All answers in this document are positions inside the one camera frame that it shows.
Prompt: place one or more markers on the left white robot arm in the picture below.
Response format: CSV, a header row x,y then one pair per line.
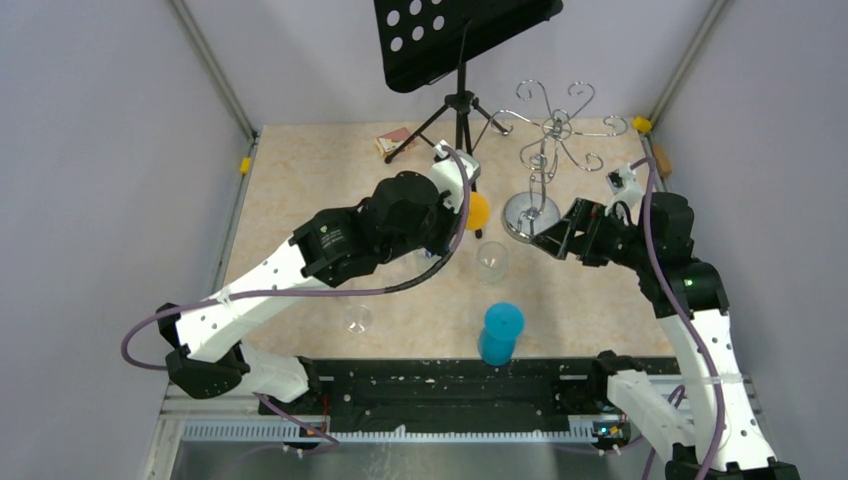
x,y
210,358

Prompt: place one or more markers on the blue plastic wine glass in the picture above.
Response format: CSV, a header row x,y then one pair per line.
x,y
503,323

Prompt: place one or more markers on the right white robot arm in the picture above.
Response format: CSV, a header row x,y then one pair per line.
x,y
721,439

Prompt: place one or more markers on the clear glass centre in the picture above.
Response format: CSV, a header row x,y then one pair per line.
x,y
491,262

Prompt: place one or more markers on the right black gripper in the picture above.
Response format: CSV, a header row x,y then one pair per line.
x,y
560,238

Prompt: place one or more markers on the clear glass front left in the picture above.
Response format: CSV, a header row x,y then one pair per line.
x,y
358,319

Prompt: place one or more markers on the small cardboard box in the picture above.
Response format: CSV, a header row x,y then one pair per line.
x,y
394,141

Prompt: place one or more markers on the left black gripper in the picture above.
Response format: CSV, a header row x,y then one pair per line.
x,y
452,223

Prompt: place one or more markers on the silver wire glass rack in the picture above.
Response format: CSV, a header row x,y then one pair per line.
x,y
532,211

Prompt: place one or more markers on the orange plastic wine glass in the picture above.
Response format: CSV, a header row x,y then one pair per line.
x,y
478,213

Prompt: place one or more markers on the clear glass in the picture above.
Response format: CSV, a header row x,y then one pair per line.
x,y
491,262
358,319

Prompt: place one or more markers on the black music stand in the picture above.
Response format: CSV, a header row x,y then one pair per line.
x,y
423,41

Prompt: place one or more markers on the yellow corner clamp right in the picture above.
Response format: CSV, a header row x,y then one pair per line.
x,y
642,124

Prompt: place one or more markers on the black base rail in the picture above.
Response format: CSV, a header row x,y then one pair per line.
x,y
450,395

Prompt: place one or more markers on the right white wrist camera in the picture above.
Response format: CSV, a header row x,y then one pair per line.
x,y
625,187

